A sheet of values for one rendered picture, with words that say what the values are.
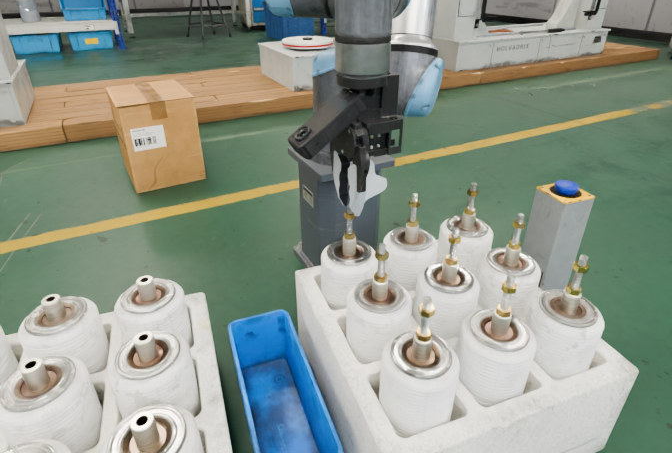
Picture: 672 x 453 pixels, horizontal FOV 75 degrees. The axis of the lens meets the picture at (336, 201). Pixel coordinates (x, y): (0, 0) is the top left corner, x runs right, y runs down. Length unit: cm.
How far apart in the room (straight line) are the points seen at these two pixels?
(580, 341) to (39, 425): 66
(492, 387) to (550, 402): 8
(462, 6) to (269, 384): 265
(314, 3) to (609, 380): 67
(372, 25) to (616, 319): 84
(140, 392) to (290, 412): 32
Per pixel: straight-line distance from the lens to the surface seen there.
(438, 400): 58
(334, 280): 73
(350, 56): 59
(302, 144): 59
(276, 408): 84
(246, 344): 86
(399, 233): 80
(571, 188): 88
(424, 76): 87
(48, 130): 225
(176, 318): 70
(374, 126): 62
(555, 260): 93
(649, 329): 117
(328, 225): 99
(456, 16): 309
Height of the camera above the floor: 67
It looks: 28 degrees down
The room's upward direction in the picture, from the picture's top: straight up
